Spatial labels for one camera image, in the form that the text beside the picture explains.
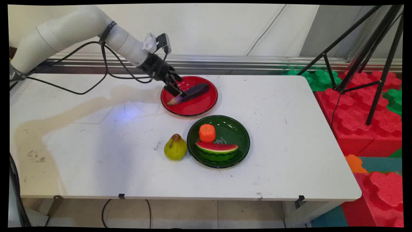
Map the black cable under table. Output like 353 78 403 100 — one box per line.
102 199 152 228

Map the aluminium wall rail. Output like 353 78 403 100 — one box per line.
45 53 403 72

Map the black tripod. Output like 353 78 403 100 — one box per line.
296 5 404 126

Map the orange foam block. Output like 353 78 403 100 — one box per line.
345 154 368 173

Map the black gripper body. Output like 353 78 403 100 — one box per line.
140 53 176 83

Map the teal foam mat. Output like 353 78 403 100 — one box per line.
358 157 403 173

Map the purple toy eggplant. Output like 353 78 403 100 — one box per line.
167 83 210 106

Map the black cable bundle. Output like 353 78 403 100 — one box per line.
9 153 32 227

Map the toy watermelon slice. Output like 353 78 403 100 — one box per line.
196 141 239 162

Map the yellow-green toy pear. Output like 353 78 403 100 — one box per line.
164 134 188 161

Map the orange toy tangerine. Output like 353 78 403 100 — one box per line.
199 124 216 143

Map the red foam floor block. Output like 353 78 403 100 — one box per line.
341 172 404 227

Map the green foam block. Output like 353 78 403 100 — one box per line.
382 89 403 117
283 69 342 92

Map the green enamel plate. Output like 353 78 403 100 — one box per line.
187 115 251 169

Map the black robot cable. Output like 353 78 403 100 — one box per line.
10 40 168 95

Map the red enamel plate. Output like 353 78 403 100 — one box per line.
160 76 218 117

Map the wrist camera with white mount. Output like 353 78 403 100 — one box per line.
143 32 172 54

